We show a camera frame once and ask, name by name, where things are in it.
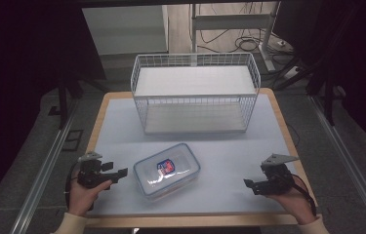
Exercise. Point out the clear plastic blue-rimmed food container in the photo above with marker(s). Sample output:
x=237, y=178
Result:
x=167, y=170

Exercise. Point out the black metal stand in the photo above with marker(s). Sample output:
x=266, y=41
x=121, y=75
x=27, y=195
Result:
x=328, y=94
x=62, y=100

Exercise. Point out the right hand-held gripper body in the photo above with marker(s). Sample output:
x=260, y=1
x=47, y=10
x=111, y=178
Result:
x=278, y=178

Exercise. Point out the metal floor rail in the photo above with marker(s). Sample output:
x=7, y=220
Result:
x=42, y=175
x=349, y=162

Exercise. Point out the person's right hand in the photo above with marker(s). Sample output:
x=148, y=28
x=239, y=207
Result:
x=296, y=204

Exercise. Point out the black floor plate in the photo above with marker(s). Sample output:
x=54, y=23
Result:
x=73, y=140

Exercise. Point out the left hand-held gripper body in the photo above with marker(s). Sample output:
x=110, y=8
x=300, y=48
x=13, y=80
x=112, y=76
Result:
x=89, y=174

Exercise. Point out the white table mat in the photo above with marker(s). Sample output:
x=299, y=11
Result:
x=226, y=156

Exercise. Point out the white metal desk frame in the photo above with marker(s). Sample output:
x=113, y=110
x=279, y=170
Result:
x=229, y=22

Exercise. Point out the white power strip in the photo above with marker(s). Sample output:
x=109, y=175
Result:
x=290, y=73

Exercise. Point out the person's left hand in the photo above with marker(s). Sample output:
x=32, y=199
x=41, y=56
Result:
x=81, y=200

